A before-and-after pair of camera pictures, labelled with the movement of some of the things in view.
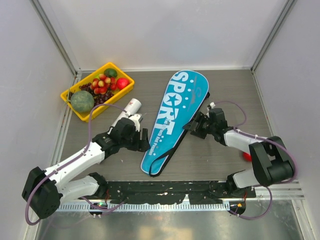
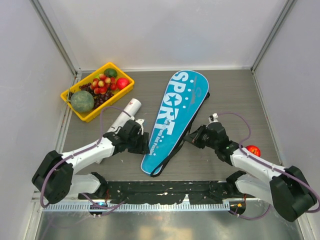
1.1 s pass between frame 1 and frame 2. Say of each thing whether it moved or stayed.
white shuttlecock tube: stayed
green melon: stayed
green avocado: stayed
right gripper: moved
